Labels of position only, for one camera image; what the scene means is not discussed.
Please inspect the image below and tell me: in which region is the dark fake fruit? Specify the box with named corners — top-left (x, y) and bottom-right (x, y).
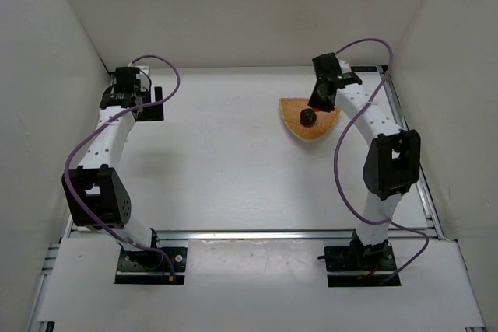
top-left (300, 108), bottom-right (317, 128)

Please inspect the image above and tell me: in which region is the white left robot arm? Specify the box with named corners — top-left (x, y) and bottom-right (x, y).
top-left (69, 66), bottom-right (164, 252)

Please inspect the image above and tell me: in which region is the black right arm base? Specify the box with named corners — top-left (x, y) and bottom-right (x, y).
top-left (317, 244), bottom-right (402, 288)

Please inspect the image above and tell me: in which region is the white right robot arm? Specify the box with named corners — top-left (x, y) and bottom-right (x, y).
top-left (308, 53), bottom-right (421, 267)

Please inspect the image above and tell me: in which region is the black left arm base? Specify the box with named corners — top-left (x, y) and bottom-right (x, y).
top-left (114, 241), bottom-right (188, 285)

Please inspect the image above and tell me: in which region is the orange woven fruit basket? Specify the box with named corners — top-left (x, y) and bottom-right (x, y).
top-left (279, 98), bottom-right (341, 142)

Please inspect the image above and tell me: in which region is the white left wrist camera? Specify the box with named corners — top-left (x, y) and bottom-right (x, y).
top-left (128, 64), bottom-right (150, 82)

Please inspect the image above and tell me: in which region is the aluminium table edge rail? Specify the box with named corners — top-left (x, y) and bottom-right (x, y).
top-left (379, 65), bottom-right (444, 239)

